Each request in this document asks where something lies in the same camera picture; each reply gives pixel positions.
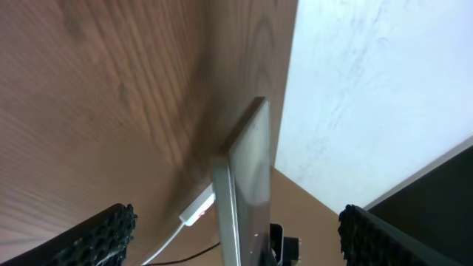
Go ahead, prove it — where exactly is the black charger cable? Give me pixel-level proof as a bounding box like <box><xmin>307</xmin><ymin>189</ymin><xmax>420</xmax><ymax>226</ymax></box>
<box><xmin>147</xmin><ymin>240</ymin><xmax>222</xmax><ymax>266</ymax></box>

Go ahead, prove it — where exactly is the white power strip cord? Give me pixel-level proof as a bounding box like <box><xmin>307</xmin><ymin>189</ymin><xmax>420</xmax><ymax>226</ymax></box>
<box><xmin>140</xmin><ymin>220</ymin><xmax>186</xmax><ymax>266</ymax></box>

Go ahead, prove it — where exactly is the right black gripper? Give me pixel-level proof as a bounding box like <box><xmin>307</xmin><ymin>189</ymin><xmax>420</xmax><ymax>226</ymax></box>
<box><xmin>270</xmin><ymin>223</ymin><xmax>302</xmax><ymax>266</ymax></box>

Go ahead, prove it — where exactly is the brown cardboard panel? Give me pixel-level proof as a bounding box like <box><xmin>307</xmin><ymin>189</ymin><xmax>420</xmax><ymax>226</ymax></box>
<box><xmin>153</xmin><ymin>168</ymin><xmax>346</xmax><ymax>266</ymax></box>

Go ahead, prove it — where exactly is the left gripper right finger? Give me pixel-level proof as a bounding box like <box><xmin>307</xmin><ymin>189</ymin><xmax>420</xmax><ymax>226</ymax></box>
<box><xmin>338</xmin><ymin>205</ymin><xmax>459</xmax><ymax>266</ymax></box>

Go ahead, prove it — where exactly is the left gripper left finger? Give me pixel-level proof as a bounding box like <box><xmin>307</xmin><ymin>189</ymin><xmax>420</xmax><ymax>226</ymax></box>
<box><xmin>1</xmin><ymin>203</ymin><xmax>137</xmax><ymax>266</ymax></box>

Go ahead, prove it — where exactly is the white power strip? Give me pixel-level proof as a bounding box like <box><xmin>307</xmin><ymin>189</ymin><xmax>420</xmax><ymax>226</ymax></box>
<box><xmin>179</xmin><ymin>183</ymin><xmax>215</xmax><ymax>227</ymax></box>

